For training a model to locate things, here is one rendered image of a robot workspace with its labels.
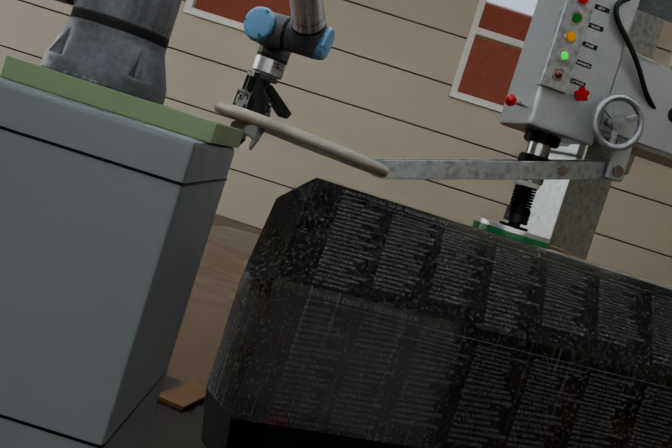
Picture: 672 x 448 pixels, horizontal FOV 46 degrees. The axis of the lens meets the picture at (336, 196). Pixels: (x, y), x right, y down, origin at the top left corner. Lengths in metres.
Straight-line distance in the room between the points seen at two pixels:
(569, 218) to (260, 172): 5.66
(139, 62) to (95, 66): 0.07
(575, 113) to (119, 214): 1.44
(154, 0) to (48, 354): 0.52
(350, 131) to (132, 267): 7.23
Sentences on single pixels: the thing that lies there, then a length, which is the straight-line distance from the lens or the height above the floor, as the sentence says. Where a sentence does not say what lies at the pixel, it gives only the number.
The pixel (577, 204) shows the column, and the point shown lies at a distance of 2.95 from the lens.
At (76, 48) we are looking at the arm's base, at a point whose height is 0.92.
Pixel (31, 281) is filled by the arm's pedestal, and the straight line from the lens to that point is 1.13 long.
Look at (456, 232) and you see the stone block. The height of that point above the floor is 0.80.
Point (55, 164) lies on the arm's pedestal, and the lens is 1.11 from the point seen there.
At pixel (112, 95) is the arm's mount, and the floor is 0.87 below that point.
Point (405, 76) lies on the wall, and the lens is 8.32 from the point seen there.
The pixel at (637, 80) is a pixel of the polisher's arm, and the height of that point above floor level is 1.34.
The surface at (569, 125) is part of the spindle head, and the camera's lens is 2.22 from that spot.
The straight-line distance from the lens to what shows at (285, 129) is 1.88.
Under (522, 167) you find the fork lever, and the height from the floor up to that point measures 1.02.
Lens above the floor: 0.88
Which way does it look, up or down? 2 degrees down
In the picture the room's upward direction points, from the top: 18 degrees clockwise
